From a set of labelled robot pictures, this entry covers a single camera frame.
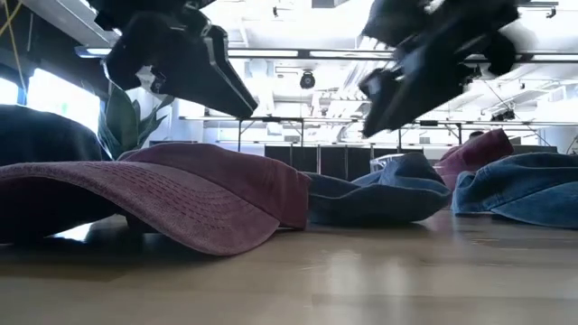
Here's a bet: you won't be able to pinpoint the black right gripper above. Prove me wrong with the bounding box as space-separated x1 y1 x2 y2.
359 0 480 139

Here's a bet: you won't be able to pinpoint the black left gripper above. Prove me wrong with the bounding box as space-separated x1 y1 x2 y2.
104 11 259 119

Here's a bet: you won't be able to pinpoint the blue denim baseball cap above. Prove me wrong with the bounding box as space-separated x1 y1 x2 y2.
306 152 452 226
0 104 106 167
451 152 578 229

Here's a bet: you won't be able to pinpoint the maroon baseball cap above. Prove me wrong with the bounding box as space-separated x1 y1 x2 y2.
435 128 516 190
0 143 312 257

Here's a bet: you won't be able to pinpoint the clear plastic bin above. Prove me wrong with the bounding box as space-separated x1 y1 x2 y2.
368 153 407 175

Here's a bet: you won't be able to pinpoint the black partition panels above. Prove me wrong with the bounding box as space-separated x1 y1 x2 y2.
264 144 425 181

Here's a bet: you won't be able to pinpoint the green plant in white pot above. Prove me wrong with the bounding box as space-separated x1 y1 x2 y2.
97 83 175 160

